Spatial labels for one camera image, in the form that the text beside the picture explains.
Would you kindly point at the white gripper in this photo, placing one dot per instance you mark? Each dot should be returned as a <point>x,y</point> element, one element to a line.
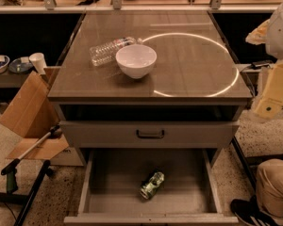
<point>280,35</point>

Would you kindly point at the green soda can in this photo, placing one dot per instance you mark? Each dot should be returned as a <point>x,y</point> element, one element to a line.
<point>150,186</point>

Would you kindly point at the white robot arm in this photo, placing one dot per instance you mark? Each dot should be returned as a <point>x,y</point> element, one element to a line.
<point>273,46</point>

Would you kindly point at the grey drawer cabinet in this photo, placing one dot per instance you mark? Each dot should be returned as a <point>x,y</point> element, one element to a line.
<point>149,80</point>

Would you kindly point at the open middle drawer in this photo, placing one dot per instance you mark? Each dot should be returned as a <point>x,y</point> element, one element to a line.
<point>111,190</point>

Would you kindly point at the white ceramic bowl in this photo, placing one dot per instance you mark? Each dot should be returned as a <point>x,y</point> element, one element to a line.
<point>137,60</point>

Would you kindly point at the person's khaki trouser leg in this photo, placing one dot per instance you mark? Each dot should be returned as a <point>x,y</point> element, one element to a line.
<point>269,189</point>

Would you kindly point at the clear plastic water bottle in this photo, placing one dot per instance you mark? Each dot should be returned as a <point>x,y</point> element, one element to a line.
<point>105,53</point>

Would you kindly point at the black sneaker white stripes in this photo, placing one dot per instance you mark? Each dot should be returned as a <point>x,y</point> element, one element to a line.
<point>249,214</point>

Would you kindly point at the white paper cup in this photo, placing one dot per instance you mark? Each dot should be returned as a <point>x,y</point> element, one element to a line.
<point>38,60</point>

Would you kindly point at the brown cardboard box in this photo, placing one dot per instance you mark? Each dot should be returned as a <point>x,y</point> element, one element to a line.
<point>30,115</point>

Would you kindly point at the blue patterned plate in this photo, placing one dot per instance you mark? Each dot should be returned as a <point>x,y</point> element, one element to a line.
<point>20,65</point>

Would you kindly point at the black power adapter with cable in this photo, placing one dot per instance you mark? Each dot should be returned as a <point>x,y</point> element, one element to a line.
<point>260,64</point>

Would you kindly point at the top drawer with black handle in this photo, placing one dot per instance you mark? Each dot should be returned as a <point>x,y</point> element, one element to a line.
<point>150,135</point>

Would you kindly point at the grabber tool with green handle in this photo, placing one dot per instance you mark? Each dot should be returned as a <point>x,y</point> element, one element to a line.
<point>25,154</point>

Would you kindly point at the black stand frame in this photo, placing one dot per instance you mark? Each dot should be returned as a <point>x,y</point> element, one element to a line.
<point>24,200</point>

